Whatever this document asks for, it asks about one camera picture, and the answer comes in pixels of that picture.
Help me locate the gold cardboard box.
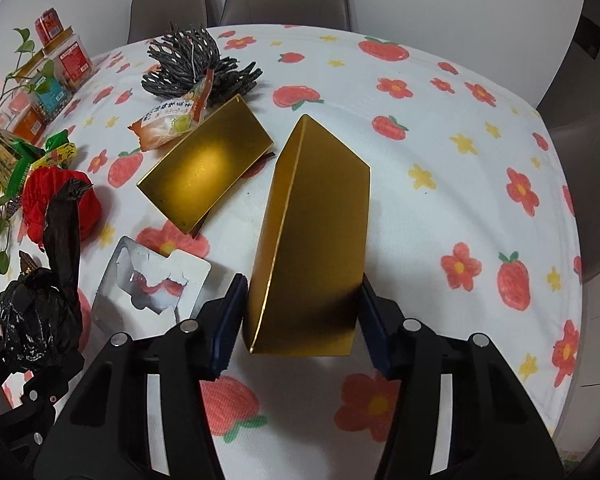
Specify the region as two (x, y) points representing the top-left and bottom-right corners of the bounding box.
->
(242, 115), (370, 358)

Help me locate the white torn blister packaging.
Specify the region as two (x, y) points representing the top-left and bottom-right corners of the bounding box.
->
(92, 236), (211, 339)

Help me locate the black plastic bag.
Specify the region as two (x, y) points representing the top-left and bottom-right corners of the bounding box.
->
(0, 179), (92, 373)

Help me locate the orange snack wrapper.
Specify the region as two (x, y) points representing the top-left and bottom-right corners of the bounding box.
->
(128, 68), (213, 152)

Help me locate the green yellow snack bag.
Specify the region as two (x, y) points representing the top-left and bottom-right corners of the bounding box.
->
(5, 129), (76, 198)

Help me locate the black paper rope bundle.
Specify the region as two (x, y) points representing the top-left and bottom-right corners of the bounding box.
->
(140, 23), (264, 108)

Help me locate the floral strawberry tablecloth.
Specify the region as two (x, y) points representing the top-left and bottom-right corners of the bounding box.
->
(48, 25), (582, 479)

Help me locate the gold cardboard box lid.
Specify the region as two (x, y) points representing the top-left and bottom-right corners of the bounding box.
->
(137, 96), (274, 234)

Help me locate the red paper honeycomb ball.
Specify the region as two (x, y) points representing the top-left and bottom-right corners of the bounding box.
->
(21, 167), (102, 248)

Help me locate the orange snack jar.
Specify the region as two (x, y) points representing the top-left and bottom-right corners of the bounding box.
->
(0, 90), (46, 145)

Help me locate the clear jar teal label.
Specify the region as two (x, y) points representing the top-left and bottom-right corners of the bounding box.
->
(16, 55), (71, 124)

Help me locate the clear jar red label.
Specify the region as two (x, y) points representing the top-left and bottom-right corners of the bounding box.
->
(43, 26), (94, 93)

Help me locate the grey chair left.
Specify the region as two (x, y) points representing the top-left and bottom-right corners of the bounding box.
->
(128, 0), (208, 44)

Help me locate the red tin can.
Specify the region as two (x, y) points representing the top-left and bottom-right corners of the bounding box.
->
(34, 8), (65, 47)

